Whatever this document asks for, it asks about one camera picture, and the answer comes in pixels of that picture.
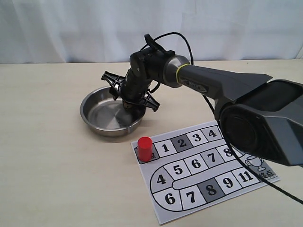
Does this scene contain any white backdrop curtain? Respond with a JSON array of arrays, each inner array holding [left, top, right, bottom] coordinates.
[[0, 0, 303, 63]]

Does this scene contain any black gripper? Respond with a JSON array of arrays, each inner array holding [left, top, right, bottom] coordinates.
[[101, 69, 159, 113]]

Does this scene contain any red cylinder game piece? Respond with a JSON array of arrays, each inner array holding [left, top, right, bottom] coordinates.
[[138, 137, 152, 162]]

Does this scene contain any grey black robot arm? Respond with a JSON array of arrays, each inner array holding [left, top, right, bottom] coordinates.
[[102, 48, 303, 166]]

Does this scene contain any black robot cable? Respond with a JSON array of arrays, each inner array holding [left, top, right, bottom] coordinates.
[[139, 32, 303, 205]]

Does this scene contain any round stainless steel bowl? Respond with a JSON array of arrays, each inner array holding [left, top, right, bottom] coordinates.
[[80, 86, 146, 138]]

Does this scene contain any paper game board sheet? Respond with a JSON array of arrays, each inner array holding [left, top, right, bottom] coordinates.
[[139, 121, 279, 225]]

